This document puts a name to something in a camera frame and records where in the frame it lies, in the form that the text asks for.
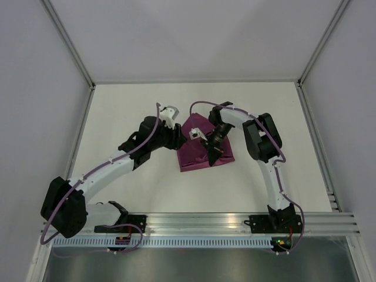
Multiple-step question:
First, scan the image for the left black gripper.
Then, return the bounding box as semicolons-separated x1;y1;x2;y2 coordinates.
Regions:
149;119;187;151

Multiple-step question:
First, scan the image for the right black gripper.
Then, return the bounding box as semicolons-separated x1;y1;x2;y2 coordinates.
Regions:
200;122;233;166

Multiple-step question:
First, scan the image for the purple cloth napkin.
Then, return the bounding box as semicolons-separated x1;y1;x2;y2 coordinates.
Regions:
177;113;236;173

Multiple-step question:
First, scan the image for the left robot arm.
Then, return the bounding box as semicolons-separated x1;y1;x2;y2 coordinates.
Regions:
41;116;187;239

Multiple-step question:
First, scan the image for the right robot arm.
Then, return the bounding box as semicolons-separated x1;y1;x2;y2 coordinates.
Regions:
201;102;304;233

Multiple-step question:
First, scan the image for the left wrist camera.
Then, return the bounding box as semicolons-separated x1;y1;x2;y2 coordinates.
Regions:
159;106;179;129

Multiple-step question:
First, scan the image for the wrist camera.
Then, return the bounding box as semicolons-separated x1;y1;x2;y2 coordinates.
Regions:
159;106;179;129
189;127;207;140

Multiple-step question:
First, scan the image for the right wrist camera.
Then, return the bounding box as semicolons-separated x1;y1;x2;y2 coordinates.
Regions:
189;127;207;140

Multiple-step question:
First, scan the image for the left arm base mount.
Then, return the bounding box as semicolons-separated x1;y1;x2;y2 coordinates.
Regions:
94;214;147;246

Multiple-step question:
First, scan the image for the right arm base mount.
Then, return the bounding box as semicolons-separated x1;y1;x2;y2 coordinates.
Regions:
243;214;304;251

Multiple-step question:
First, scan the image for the white slotted cable duct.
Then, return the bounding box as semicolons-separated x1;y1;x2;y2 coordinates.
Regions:
53;236;272;249

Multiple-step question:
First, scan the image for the aluminium mounting rail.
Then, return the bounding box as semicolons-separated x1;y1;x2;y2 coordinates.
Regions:
41;213;361;237

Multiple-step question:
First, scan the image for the left aluminium frame post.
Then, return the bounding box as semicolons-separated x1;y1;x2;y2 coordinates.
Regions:
40;0;95;89

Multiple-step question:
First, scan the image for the aluminium frame post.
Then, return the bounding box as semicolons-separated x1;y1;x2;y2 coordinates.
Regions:
296;0;352;88
40;0;95;89

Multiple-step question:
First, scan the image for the right aluminium frame post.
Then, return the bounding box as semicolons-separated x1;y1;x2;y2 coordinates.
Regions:
296;0;352;88

